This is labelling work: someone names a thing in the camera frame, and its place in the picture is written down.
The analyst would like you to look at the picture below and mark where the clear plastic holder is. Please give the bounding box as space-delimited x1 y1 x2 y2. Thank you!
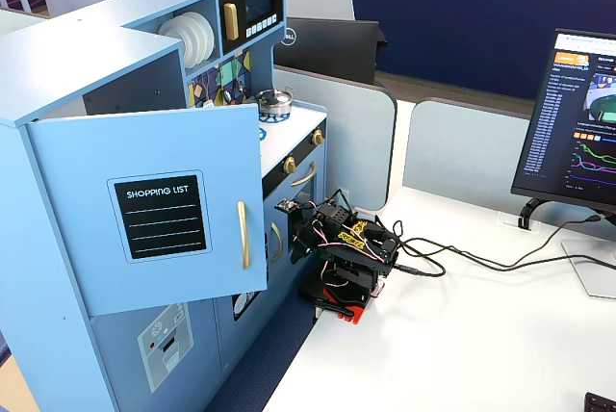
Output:
498 212 541 233

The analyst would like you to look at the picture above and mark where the blue toy kitchen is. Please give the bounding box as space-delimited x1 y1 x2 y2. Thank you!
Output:
0 0 331 412

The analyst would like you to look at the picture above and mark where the gold microwave handle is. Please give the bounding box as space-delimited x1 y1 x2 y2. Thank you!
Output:
222 2 241 41

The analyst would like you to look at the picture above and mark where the white toy plate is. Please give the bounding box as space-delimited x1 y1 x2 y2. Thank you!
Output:
185 12 209 66
192 11 217 62
157 16 199 70

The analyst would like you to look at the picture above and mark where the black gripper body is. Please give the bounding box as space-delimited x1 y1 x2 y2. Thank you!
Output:
293 212 331 252

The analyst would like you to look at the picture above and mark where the blue fridge door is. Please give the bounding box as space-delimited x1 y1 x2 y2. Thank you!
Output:
26 102 269 318

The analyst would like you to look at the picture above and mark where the light grey desk partition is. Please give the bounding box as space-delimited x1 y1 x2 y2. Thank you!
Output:
402 99 535 192
272 67 398 211

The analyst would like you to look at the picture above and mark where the black toy microwave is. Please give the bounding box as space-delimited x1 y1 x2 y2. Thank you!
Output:
218 0 283 55

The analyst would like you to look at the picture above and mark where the gold oven handle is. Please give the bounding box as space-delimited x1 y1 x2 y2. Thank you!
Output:
291 161 318 188

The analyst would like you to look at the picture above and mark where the long gold fridge door handle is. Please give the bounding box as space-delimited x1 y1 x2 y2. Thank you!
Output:
236 200 251 270

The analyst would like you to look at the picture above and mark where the silver monitor stand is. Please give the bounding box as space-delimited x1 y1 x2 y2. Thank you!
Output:
560 213 616 300

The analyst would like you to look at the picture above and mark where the gold dishwasher door handle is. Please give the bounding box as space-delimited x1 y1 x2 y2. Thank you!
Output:
270 221 284 263

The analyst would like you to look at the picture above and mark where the black Dell monitor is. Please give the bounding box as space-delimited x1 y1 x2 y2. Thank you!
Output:
274 16 389 87

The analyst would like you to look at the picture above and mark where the black keyboard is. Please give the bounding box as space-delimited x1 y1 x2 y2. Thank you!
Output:
584 391 616 412

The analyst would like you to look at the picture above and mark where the black camera cable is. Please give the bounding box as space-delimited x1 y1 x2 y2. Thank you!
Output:
384 213 608 269

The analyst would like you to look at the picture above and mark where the monitor showing graphs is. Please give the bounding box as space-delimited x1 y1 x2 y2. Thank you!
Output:
510 28 616 215

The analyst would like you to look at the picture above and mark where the red table clamp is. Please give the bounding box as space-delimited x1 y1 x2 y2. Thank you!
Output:
315 286 370 325

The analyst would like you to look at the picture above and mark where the steel pot with lid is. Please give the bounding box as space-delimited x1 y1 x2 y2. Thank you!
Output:
253 86 296 116

